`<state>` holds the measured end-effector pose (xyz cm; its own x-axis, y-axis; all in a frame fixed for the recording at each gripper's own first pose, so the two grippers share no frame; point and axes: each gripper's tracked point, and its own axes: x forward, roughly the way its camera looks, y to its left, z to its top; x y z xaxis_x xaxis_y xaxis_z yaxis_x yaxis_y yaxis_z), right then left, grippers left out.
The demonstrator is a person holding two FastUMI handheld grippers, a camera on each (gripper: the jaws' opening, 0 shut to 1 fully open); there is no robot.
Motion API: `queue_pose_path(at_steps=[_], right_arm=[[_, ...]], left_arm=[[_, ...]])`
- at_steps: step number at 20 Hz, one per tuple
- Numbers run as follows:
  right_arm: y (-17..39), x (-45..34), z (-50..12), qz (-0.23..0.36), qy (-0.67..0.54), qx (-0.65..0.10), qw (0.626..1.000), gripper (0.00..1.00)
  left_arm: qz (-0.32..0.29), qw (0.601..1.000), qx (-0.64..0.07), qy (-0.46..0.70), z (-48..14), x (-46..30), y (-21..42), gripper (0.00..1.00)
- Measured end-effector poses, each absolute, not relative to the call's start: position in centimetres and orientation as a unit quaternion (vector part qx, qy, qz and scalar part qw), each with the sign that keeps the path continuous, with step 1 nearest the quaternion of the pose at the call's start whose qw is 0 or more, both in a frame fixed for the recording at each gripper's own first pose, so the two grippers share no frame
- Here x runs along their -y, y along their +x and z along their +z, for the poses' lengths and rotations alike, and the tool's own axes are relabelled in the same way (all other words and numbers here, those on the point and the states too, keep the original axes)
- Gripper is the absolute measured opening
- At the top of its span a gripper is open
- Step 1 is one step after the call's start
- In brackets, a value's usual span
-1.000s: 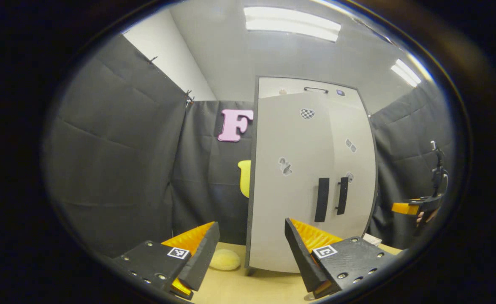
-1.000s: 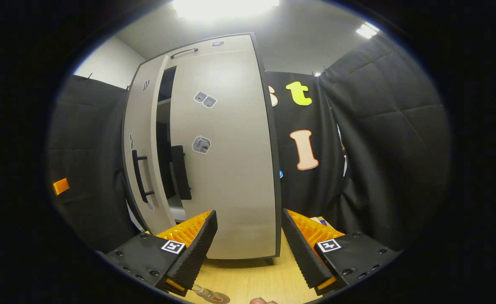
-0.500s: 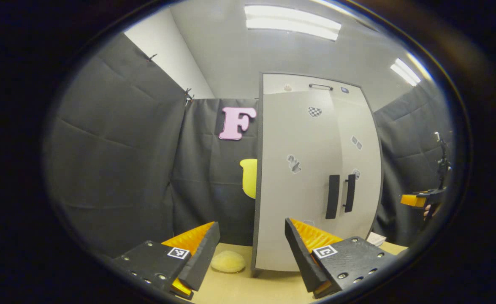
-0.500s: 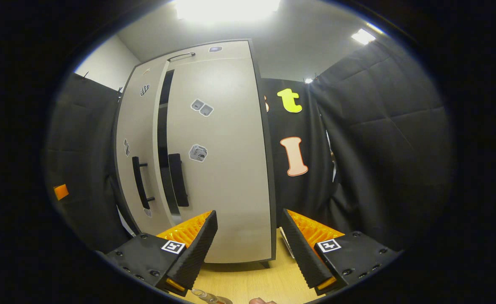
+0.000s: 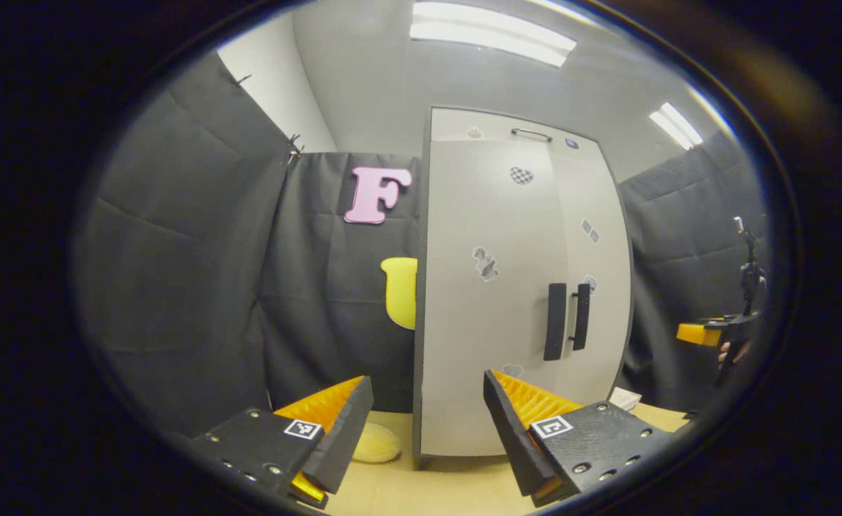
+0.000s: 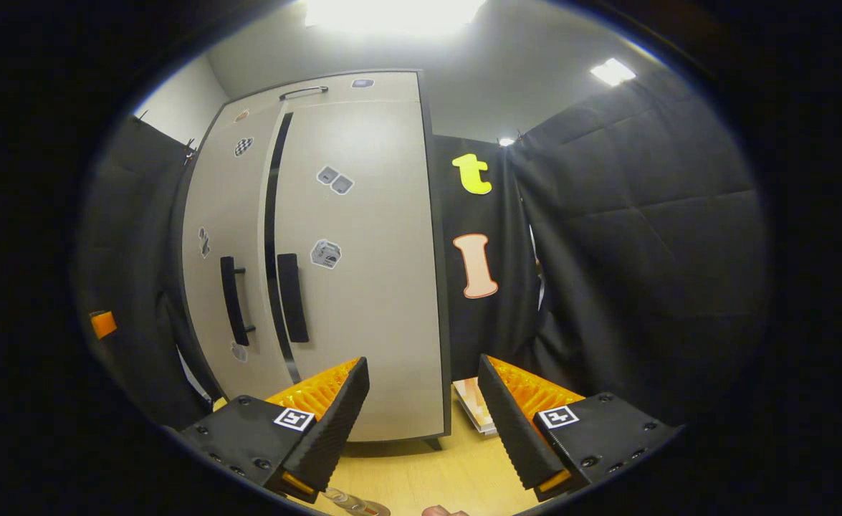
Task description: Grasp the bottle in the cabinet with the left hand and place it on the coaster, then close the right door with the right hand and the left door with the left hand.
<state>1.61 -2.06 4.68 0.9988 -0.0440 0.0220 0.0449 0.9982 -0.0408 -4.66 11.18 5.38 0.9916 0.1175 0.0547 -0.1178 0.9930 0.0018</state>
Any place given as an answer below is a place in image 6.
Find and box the black backdrop cloth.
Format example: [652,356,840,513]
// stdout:
[73,64,771,431]

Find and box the small ceiling light panel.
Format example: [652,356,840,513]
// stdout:
[590,57,638,88]

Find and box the black door handle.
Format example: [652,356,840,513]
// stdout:
[220,256,257,348]
[277,252,310,344]

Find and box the large ceiling light panel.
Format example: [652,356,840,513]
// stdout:
[302,0,489,37]

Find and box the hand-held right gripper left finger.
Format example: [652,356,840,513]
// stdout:
[176,356,370,504]

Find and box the white cabinet drawer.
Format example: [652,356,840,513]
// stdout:
[216,70,423,119]

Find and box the white cabinet door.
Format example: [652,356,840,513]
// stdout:
[181,100,296,402]
[272,97,446,443]

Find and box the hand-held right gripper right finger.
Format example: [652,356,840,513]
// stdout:
[477,353,683,502]

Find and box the pink white booklet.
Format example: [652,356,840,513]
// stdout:
[453,377,499,436]

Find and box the black left door handle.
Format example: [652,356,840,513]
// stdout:
[220,256,257,348]

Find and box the black right door handle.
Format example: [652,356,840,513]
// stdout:
[277,252,310,344]

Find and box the grey white cabinet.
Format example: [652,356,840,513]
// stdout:
[170,68,454,449]

